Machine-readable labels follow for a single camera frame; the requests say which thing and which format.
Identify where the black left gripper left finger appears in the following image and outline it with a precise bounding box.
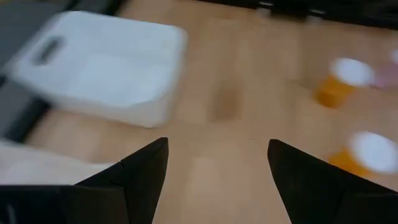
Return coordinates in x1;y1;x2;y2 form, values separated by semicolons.
74;137;169;224

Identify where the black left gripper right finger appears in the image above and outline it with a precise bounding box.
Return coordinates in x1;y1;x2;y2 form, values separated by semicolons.
267;139;398;224

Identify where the orange pill bottle white lid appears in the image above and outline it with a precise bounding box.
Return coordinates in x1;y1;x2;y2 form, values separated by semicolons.
328;130;398;180
313;57;376;110

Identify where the pink pill bottle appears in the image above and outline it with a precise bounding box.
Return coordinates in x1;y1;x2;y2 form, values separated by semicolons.
373;48;398;91

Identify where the white plastic bin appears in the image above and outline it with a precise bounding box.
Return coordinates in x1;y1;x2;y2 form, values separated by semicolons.
6;11;189;129
0;138;116;187

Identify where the black table frame rail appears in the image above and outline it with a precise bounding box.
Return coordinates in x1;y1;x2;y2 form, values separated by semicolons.
198;0;398;30

